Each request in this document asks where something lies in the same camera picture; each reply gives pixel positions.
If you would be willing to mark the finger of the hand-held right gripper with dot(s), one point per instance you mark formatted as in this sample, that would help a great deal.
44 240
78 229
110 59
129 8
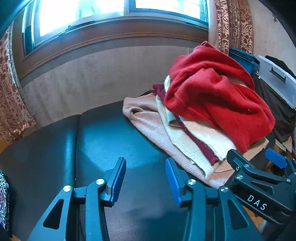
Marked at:
276 158
254 172

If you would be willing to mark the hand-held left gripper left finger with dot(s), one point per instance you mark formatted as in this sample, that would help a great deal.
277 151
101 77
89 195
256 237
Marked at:
116 183

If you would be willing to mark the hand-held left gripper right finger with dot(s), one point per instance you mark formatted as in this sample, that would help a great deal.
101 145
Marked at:
173 180

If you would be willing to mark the red sweater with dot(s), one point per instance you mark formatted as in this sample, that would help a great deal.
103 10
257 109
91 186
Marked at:
219 97

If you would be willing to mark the cardboard pieces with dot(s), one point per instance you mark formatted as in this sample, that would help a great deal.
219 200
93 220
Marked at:
286 143

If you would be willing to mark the cream knit sweater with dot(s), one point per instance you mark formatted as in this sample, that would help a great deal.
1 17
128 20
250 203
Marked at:
178 139

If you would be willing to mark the dark grey cloth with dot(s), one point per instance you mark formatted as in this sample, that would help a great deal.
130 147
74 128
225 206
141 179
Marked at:
272 106

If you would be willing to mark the pink knit sweater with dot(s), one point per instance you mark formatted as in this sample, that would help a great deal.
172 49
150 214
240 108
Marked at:
148 125

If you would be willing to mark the black padded bench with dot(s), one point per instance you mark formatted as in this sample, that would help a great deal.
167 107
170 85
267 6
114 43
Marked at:
57 150

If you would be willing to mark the clear plastic storage box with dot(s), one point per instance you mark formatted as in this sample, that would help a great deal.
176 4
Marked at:
277 81

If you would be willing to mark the maroon garment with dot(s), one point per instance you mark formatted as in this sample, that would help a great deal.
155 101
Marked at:
161 92

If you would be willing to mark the black cloth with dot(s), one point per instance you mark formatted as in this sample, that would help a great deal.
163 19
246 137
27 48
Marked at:
282 63

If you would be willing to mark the blue plastic bin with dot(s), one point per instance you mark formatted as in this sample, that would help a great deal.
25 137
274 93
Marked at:
247 62

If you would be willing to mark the leopard print cloth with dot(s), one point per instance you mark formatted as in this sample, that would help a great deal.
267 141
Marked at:
3 197

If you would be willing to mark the brown floral curtain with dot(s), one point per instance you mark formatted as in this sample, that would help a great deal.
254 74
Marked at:
11 104
233 23

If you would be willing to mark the window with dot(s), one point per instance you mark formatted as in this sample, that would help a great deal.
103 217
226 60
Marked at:
92 11

